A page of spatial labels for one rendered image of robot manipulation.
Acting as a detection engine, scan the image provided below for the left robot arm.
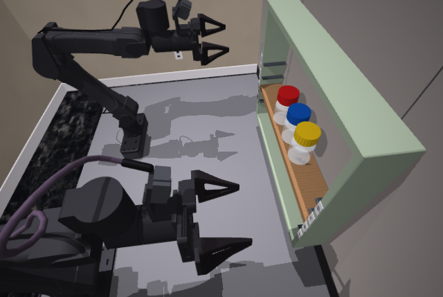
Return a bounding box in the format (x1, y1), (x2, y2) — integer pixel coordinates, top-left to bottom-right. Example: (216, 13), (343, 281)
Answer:
(32, 0), (173, 154)

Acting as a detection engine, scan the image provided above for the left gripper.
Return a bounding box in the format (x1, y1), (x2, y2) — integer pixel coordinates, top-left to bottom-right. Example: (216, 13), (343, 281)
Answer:
(170, 0), (229, 66)

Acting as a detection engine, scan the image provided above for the white bottle with blue cap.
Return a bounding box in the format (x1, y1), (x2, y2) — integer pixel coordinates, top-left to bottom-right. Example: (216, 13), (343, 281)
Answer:
(282, 103), (311, 145)

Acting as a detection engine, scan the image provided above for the wooden shelf board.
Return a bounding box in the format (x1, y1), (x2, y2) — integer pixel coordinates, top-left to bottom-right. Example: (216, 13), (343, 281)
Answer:
(260, 83), (328, 223)

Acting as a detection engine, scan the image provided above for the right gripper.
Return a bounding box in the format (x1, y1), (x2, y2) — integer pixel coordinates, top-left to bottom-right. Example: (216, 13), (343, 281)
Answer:
(138, 170), (253, 276)

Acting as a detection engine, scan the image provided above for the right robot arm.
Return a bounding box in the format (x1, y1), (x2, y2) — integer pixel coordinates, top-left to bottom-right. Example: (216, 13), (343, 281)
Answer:
(0, 165), (172, 297)

